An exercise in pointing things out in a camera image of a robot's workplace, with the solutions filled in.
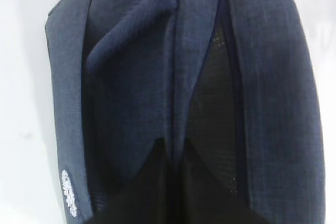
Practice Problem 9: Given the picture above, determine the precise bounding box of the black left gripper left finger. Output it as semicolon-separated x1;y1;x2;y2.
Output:
86;138;169;223

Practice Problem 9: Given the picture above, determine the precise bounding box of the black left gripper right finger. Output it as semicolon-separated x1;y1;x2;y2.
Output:
182;140;269;223

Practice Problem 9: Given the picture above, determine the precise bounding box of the dark navy fabric lunch bag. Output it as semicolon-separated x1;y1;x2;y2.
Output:
45;0;326;223

